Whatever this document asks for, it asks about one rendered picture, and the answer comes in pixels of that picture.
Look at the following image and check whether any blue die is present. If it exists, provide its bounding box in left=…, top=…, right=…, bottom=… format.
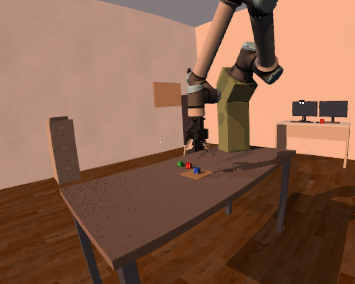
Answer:
left=193, top=167, right=201, bottom=174

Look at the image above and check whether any orange flat mat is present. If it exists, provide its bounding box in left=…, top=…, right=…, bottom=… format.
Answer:
left=180, top=169, right=215, bottom=180

